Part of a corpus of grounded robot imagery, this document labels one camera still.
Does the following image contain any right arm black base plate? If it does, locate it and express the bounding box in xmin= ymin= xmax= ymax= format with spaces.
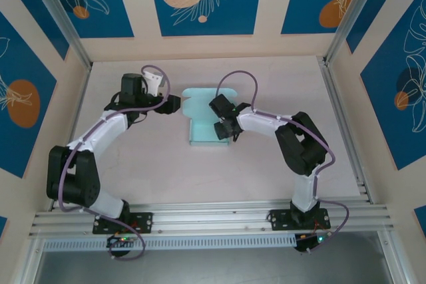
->
xmin=268 ymin=208 xmax=332 ymax=231

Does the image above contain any blue floral wall panel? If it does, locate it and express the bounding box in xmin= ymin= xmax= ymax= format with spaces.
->
xmin=39 ymin=0 xmax=134 ymax=39
xmin=0 ymin=0 xmax=70 ymax=61
xmin=281 ymin=0 xmax=371 ymax=35
xmin=147 ymin=0 xmax=266 ymax=37
xmin=0 ymin=11 xmax=58 ymax=179
xmin=345 ymin=0 xmax=426 ymax=55
xmin=360 ymin=0 xmax=426 ymax=171

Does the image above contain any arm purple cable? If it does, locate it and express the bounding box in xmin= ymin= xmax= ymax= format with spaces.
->
xmin=58 ymin=64 xmax=172 ymax=261
xmin=214 ymin=70 xmax=349 ymax=254

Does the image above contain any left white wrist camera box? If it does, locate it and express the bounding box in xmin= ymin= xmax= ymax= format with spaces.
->
xmin=142 ymin=70 xmax=165 ymax=95

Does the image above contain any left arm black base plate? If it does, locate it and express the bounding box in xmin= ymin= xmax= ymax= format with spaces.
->
xmin=92 ymin=212 xmax=154 ymax=235

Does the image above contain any light blue paper box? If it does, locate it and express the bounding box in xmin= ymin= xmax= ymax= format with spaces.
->
xmin=182 ymin=87 xmax=239 ymax=147

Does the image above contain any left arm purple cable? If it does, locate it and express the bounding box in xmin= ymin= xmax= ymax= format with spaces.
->
xmin=58 ymin=64 xmax=172 ymax=261

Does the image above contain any aluminium frame post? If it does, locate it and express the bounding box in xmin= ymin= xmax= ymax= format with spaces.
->
xmin=324 ymin=0 xmax=391 ymax=65
xmin=25 ymin=0 xmax=93 ymax=69

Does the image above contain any wide aluminium mounting rail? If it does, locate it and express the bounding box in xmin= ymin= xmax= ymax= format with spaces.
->
xmin=28 ymin=199 xmax=397 ymax=237

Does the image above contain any aluminium side rail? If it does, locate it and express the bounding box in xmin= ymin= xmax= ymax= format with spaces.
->
xmin=319 ymin=57 xmax=374 ymax=205
xmin=49 ymin=61 xmax=93 ymax=212

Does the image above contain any white slotted cable duct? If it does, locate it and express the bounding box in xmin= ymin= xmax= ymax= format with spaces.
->
xmin=43 ymin=234 xmax=298 ymax=252

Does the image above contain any grey metal sheet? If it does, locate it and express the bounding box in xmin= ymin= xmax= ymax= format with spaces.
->
xmin=33 ymin=247 xmax=397 ymax=284

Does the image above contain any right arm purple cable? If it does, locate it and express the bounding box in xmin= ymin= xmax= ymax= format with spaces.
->
xmin=214 ymin=70 xmax=349 ymax=254

